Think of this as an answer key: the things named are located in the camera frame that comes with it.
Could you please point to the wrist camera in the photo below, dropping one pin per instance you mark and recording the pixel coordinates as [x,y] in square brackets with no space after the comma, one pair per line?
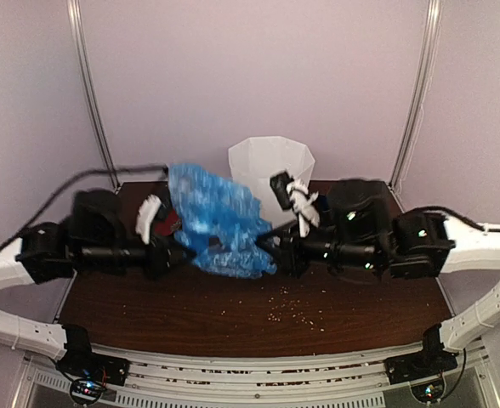
[145,217]
[293,195]

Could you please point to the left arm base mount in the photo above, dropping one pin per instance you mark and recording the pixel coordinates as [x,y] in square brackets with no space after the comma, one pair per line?
[90,375]

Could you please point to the aluminium corner post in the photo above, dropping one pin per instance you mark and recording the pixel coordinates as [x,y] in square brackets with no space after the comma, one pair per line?
[424,73]
[77,31]

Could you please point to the blue plastic trash bag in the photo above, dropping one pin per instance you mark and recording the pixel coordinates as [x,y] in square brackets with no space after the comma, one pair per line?
[220,222]

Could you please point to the left aluminium corner post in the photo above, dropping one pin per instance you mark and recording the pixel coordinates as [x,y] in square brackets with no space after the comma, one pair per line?
[77,31]

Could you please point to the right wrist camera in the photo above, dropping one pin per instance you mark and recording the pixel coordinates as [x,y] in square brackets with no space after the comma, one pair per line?
[293,195]

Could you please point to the red patterned plate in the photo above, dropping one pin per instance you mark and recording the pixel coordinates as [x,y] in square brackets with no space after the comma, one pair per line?
[166,222]

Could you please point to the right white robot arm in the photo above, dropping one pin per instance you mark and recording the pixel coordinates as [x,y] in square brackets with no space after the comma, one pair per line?
[352,226]

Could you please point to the right aluminium corner post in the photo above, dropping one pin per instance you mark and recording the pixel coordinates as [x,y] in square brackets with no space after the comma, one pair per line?
[424,73]

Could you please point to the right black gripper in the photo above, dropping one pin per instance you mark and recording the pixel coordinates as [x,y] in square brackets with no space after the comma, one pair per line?
[288,265]

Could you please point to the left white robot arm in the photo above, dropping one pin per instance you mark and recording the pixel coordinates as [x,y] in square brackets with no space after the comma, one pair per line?
[92,238]

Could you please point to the dark blue enamel mug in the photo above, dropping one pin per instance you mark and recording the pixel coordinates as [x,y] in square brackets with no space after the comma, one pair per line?
[321,205]

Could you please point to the aluminium front rail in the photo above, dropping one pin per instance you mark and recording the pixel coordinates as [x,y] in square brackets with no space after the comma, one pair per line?
[356,379]

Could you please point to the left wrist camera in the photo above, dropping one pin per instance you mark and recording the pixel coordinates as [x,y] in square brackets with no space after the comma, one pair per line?
[145,217]

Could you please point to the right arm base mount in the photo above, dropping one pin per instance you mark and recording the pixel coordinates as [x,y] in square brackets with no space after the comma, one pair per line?
[425,377]

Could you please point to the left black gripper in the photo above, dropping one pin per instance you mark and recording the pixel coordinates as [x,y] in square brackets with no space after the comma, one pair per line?
[157,263]

